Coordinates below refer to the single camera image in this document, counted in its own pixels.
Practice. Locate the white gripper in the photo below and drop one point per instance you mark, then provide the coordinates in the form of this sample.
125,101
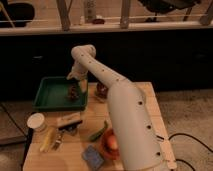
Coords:
79,74

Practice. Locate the dark grape bunch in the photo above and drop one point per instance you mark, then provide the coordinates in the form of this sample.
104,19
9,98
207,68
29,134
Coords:
72,93

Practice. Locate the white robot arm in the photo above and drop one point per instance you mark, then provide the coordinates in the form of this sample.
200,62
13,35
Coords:
138,146

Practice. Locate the green plastic tray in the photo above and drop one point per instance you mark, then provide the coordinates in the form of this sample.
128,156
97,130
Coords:
52,95

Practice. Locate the green chili pepper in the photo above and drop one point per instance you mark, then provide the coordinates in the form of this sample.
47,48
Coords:
98,134

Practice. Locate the yellow banana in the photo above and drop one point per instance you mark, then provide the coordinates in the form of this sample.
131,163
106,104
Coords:
48,139

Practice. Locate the white round container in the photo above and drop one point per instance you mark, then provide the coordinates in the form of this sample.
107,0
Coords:
37,122

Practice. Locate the orange egg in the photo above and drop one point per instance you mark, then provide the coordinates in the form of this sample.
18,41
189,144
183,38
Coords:
112,142

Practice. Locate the blue sponge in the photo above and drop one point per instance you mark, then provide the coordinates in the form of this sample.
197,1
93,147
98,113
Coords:
93,158

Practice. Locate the red bowl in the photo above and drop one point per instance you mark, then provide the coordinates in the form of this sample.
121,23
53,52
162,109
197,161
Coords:
105,150

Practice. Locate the wooden shelf rail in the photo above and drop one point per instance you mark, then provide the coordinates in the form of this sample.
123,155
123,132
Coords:
102,28

